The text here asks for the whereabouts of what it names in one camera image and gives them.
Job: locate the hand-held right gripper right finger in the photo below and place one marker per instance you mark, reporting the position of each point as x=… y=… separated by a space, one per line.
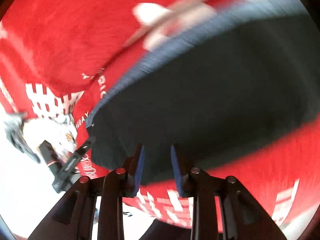
x=175 y=170

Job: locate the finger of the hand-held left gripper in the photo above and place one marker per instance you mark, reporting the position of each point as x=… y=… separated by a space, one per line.
x=86 y=146

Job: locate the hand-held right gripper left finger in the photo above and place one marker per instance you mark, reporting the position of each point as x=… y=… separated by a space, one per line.
x=140 y=170

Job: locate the dark pants with grey waistband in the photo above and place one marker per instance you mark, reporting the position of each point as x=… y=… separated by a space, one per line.
x=200 y=92

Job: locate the grey blurred object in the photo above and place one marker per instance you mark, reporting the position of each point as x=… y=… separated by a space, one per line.
x=16 y=135

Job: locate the red printed blanket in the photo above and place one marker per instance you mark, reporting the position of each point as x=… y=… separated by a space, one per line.
x=62 y=35

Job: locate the white soft object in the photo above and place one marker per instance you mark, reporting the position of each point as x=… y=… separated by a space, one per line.
x=152 y=13

